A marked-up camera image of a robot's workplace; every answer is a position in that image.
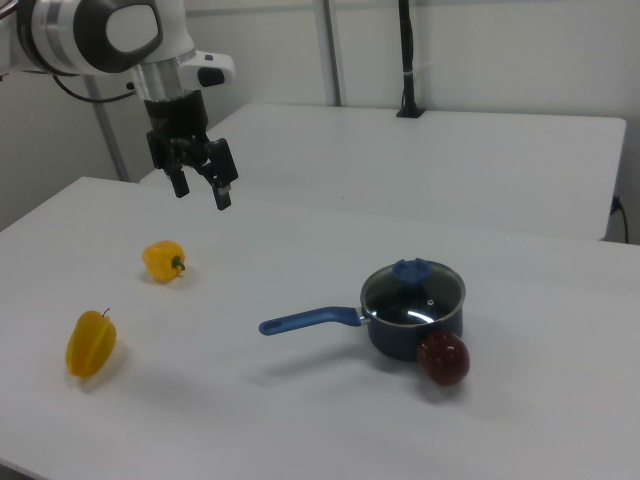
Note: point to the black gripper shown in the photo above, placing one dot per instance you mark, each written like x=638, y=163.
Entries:
x=179, y=127

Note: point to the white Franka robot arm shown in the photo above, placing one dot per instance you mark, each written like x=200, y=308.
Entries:
x=75, y=30

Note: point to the glass lid with blue knob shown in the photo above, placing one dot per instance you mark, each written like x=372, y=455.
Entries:
x=412, y=295

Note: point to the yellow bell pepper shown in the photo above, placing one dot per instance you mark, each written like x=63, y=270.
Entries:
x=162, y=261

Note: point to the yellow star fruit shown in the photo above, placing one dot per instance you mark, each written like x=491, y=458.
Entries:
x=91, y=344

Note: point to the black pole with clamp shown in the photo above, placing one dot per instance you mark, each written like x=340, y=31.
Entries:
x=409, y=60

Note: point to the dark red tomato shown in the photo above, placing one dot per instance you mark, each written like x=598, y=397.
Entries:
x=444, y=358

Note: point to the grey wall post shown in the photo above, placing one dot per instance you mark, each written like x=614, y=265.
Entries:
x=334, y=50

